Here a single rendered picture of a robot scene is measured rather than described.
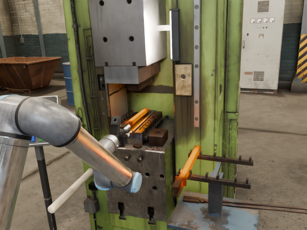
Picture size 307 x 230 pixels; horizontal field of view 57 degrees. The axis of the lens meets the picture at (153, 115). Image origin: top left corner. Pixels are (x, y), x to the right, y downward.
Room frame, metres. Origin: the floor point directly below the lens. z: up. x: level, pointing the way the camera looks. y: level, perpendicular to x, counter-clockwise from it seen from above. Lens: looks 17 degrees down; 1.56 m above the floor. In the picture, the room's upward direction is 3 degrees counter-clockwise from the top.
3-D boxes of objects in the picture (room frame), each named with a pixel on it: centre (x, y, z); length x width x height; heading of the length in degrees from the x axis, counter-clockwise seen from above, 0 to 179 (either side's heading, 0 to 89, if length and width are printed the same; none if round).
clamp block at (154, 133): (1.53, -0.02, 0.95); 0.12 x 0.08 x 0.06; 162
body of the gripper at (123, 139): (1.36, 0.19, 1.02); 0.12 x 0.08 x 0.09; 162
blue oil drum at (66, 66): (6.21, 1.62, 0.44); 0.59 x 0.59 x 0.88
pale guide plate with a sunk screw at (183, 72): (1.55, -0.17, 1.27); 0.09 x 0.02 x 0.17; 72
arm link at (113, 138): (1.28, 0.22, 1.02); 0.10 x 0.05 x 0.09; 72
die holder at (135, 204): (1.72, 0.04, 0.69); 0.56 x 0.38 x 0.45; 162
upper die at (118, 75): (1.73, 0.10, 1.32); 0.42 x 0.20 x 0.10; 162
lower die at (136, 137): (1.73, 0.10, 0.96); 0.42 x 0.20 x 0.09; 162
